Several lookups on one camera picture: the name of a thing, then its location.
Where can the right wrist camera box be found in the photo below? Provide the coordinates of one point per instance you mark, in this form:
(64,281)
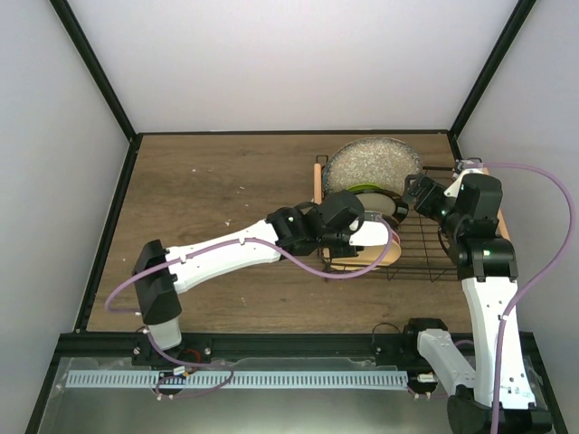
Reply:
(472,165)

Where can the black cage frame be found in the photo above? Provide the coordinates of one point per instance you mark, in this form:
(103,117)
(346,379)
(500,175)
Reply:
(82,45)

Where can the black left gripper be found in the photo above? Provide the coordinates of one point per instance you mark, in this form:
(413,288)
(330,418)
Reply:
(344,252)

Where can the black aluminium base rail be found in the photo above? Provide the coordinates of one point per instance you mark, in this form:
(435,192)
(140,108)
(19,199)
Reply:
(386,349)

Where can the orange plate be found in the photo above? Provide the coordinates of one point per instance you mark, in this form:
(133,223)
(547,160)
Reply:
(367,256)

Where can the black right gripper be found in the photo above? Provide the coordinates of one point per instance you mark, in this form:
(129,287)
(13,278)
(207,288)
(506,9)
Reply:
(422,183)

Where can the black wire dish rack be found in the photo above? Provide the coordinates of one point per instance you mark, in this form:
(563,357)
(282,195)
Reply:
(423,253)

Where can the white slotted cable duct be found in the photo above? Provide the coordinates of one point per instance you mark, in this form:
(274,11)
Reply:
(363,380)

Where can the left wooden rack handle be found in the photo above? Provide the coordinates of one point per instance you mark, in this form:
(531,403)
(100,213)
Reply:
(317,183)

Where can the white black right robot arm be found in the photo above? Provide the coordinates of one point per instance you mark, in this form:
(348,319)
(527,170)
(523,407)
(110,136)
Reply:
(493,394)

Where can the right wooden rack handle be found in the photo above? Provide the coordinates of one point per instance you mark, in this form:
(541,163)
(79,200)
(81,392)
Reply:
(502,229)

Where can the wooden rack handle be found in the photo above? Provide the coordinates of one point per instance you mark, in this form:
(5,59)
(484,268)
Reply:
(317,183)
(502,229)

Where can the speckled grey large plate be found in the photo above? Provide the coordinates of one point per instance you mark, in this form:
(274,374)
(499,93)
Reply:
(382,162)

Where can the green plate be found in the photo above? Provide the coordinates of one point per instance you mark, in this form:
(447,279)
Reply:
(365,188)

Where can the glossy black plate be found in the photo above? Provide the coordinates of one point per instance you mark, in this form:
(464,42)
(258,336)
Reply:
(401,212)

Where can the pink plate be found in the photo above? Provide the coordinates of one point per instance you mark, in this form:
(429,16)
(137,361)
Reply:
(395,238)

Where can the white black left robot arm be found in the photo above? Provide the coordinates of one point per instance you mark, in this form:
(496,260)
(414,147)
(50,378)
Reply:
(298,230)

